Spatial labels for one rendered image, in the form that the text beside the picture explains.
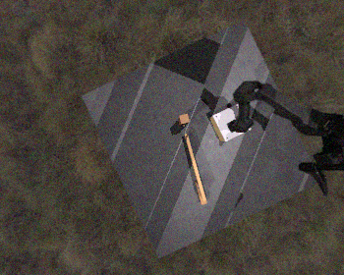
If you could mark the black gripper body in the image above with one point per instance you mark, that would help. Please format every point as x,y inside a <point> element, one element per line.
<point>312,166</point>

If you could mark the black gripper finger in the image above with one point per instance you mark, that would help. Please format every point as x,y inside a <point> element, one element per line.
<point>321,181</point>

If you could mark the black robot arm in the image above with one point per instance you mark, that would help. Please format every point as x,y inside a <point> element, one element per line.
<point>309,122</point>

